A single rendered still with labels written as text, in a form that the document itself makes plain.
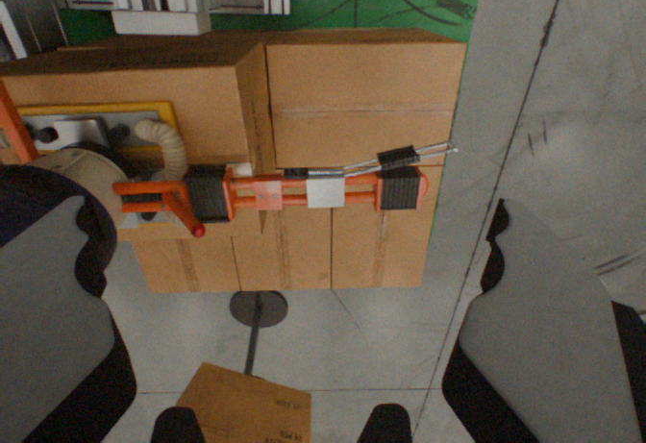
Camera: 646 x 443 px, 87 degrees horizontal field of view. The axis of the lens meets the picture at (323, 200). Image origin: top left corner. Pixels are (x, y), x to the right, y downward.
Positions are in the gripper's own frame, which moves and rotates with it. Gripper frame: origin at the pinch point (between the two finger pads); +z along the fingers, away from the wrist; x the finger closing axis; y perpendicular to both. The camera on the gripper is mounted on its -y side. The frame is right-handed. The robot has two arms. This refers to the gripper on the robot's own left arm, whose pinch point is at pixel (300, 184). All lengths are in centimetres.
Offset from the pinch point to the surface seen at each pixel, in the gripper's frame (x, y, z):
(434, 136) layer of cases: 42, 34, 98
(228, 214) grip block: -15, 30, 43
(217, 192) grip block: -16, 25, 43
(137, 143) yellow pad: -35, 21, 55
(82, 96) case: -44, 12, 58
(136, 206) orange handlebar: -32, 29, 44
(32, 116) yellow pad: -53, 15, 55
